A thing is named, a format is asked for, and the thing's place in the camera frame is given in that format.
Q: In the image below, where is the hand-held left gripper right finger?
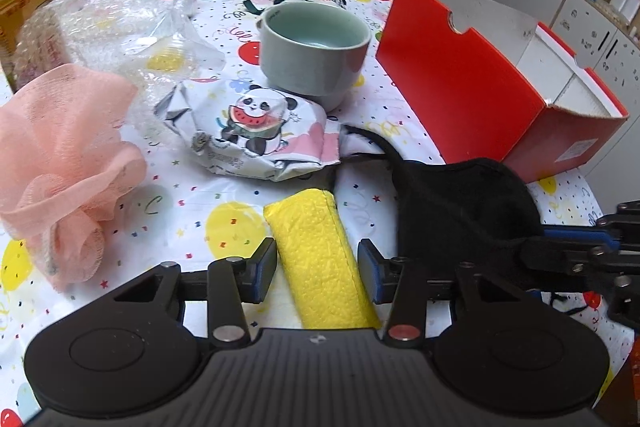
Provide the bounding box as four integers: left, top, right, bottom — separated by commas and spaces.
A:
357, 238, 526, 352

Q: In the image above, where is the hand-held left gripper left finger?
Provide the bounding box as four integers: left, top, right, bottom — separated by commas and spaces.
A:
114, 237, 279, 349

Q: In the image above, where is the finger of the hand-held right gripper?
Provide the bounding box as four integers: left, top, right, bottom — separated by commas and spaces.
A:
519, 239, 640, 280
542, 202, 640, 249

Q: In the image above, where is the yellow sponge cloth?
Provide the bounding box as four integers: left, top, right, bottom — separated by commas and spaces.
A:
263, 188, 382, 332

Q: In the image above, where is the black face mask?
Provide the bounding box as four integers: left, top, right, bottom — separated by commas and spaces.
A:
340, 123, 547, 282

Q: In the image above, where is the balloon print tablecloth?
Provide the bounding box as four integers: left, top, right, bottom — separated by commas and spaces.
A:
0, 0, 632, 414

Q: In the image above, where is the panda print pouch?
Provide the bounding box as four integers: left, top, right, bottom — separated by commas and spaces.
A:
154, 79, 346, 182

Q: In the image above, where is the white low cabinet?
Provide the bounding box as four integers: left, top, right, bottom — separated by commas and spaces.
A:
552, 0, 640, 108

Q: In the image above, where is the grey-green ceramic cup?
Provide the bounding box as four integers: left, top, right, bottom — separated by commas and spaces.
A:
256, 2, 372, 112

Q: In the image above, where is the red cardboard box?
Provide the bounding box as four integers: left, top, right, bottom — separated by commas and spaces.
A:
375, 0, 630, 184

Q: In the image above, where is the pink mesh bath pouf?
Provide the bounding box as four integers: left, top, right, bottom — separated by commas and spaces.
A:
0, 63, 148, 293

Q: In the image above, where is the bubble wrap sheet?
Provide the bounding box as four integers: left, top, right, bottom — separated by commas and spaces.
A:
12, 0, 181, 128

